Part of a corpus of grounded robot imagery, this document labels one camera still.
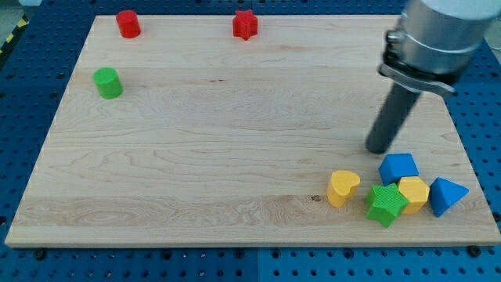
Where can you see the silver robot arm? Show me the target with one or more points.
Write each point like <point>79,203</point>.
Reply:
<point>433,43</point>

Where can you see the light wooden board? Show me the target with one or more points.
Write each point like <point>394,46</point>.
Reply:
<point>220,142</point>

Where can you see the yellow heart block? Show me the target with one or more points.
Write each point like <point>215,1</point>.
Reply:
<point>342,186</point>

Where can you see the red star block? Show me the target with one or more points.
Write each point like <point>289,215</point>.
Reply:
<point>244,24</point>

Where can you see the blue pentagon block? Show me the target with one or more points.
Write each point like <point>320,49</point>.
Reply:
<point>395,166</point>

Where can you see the green star block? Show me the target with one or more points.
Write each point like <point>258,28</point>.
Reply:
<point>385,204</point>

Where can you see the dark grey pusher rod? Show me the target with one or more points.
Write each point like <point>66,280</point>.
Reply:
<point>399,103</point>

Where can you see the green cylinder block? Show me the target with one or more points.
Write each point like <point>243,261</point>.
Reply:
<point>107,82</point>

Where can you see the yellow hexagon block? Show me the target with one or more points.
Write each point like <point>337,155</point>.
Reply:
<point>416,191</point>

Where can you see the red cylinder block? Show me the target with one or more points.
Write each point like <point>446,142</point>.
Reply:
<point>128,24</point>

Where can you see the blue triangle block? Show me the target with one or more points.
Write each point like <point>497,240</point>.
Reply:
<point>444,194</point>

